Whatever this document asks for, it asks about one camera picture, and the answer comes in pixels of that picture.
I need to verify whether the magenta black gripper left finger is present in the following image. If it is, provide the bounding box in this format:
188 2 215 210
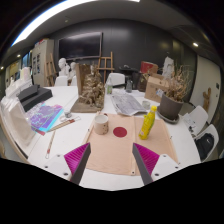
64 143 91 185

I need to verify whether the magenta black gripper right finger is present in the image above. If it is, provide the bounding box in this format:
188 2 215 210
132 143 159 185

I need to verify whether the long wooden stick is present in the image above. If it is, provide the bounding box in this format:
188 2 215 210
45 130 56 159

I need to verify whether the yellow plastic bottle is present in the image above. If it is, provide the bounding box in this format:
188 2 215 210
139 106 157 140

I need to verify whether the colourful purple book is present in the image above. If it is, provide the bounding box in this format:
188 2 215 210
26 103 63 135

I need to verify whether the folded newspaper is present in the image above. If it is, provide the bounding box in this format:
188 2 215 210
111 94 146 116

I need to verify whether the white chair near pot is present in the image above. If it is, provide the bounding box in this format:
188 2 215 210
183 105 208 136

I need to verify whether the white chair with black bag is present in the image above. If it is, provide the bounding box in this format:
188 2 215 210
194 124 219 162

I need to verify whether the grey pot with dried plant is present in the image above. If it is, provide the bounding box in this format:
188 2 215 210
158 65 190 121

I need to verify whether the brown wooden sculpture model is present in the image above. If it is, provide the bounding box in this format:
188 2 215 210
71 64 105 113

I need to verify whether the cardboard box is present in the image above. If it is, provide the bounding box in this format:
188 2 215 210
145 77 169 103

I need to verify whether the glass jar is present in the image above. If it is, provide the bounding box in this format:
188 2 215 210
126 80 133 93

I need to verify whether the clear plastic bottle green cap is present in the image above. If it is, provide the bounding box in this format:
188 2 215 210
106 77 113 94

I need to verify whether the white plaster bust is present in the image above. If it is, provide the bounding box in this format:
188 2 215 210
58 58 70 76

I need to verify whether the wooden easel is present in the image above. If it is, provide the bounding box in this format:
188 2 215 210
98 52 114 81

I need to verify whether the wall television screen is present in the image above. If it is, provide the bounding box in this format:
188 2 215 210
58 32 102 60

